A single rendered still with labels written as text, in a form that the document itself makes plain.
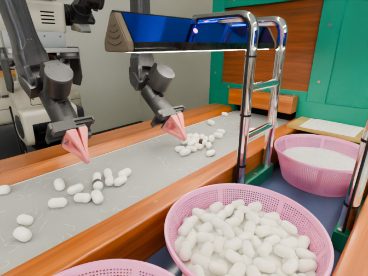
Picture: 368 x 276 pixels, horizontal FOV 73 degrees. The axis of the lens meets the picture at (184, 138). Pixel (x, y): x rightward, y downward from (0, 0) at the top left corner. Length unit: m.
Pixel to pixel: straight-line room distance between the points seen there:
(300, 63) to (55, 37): 0.99
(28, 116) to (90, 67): 1.76
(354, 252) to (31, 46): 0.74
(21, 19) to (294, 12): 0.91
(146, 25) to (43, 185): 0.44
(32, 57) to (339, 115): 1.00
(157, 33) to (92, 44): 2.35
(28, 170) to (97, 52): 2.27
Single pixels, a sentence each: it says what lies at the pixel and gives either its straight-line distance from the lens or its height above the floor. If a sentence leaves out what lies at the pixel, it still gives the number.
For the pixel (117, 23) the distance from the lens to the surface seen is 0.51.
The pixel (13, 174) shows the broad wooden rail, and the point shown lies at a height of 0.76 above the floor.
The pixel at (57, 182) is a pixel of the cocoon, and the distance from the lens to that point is 0.64.
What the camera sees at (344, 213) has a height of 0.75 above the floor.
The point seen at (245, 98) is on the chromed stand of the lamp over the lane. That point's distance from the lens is 0.58.
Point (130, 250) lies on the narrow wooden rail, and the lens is 0.48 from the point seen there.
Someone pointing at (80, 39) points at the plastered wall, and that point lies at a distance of 2.82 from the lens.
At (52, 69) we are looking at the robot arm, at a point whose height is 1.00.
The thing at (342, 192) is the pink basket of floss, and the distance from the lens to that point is 0.78.
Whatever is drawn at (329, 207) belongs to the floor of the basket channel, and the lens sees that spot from 0.73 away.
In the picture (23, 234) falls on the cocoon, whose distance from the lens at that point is 0.52.
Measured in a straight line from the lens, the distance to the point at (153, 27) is 0.55.
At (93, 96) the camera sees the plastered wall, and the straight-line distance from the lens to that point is 2.90.
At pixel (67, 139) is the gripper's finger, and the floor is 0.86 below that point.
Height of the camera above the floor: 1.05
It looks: 21 degrees down
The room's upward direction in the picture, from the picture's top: straight up
